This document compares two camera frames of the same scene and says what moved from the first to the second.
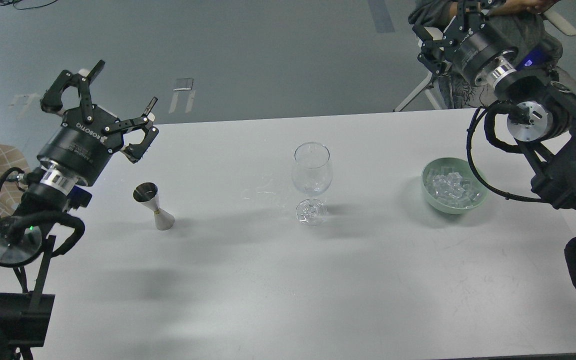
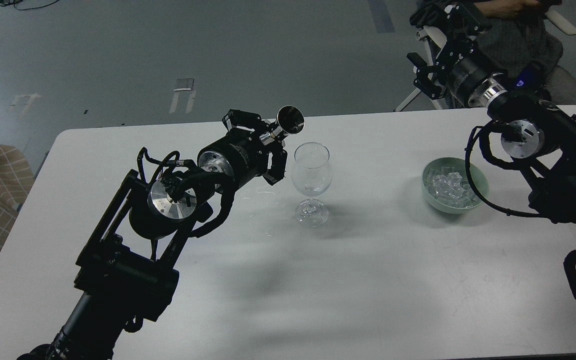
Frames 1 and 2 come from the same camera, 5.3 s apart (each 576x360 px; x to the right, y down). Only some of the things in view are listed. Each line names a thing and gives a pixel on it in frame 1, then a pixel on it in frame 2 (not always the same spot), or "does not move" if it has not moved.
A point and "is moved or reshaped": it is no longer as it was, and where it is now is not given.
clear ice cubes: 450,189 does not move
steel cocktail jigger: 147,193 is moved or reshaped
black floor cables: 3,2 does not move
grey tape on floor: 184,84 does not move
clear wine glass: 311,176 does not move
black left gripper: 83,148 → 242,155
